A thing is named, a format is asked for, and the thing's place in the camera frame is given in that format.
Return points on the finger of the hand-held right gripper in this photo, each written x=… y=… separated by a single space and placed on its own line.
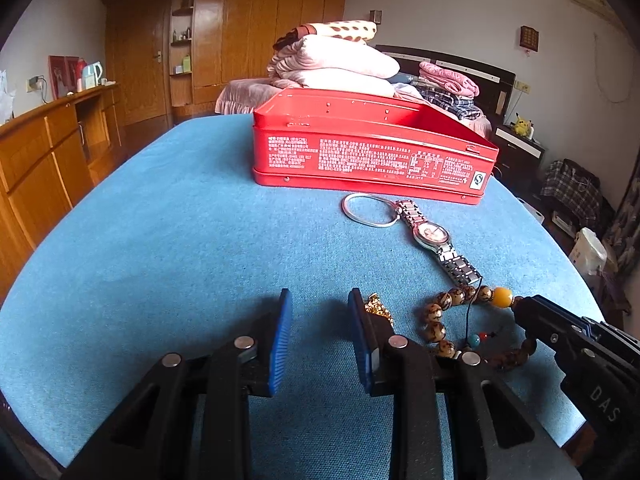
x=550 y=327
x=612 y=337

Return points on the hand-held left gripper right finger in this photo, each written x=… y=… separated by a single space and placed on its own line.
x=361 y=340

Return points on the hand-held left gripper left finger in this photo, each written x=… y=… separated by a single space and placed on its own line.
x=279 y=345

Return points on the red tin box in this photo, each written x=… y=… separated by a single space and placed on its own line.
x=350 y=155

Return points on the white bin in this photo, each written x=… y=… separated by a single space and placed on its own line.
x=589 y=252

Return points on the patterned curtain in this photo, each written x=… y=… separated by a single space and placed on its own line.
x=625 y=225

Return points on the thin silver bangle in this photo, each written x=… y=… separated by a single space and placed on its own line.
x=372 y=224

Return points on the white bathroom scale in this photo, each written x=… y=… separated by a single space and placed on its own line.
x=532 y=210

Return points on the silver wrist watch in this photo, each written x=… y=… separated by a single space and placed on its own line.
x=431 y=234

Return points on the plaid bag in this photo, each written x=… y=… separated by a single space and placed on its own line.
x=572 y=190

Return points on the blue table cloth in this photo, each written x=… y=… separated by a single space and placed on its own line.
x=175 y=240

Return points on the dark nightstand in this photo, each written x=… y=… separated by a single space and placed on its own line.
x=520 y=157

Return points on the yellow plush toy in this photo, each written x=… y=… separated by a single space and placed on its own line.
x=521 y=124

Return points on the folded plaid clothes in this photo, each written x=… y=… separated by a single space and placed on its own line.
x=457 y=105

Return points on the bed with pink cover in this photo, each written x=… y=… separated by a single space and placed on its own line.
x=237 y=95

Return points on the dark bed headboard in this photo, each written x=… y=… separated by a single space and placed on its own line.
x=480 y=72

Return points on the folded pink clothes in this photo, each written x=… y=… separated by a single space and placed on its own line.
x=450 y=80

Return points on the folded pink quilts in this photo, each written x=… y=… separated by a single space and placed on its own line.
x=340 y=62

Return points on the wooden dresser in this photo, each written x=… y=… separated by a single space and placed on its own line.
x=35 y=170

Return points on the wooden door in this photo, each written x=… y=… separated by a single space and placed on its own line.
x=137 y=70

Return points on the polka dot blanket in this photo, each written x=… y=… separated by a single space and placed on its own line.
x=345 y=30

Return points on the wooden wardrobe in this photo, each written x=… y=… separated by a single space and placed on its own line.
x=250 y=25

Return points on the light blue kettle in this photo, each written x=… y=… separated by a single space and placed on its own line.
x=92 y=76

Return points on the beige air conditioner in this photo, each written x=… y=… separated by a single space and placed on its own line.
x=595 y=0

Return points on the red thermos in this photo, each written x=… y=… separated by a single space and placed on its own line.
x=81 y=75

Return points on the red framed picture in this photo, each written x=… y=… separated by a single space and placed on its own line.
x=61 y=77

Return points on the white plastic bag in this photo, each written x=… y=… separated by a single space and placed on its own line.
x=6 y=100

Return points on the wall socket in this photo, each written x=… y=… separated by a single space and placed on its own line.
x=522 y=85

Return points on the dark wall ornament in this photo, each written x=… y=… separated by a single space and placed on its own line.
x=529 y=37

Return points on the small wall box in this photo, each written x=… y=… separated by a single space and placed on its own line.
x=375 y=16

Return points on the wall plug charger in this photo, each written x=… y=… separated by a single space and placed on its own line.
x=36 y=84

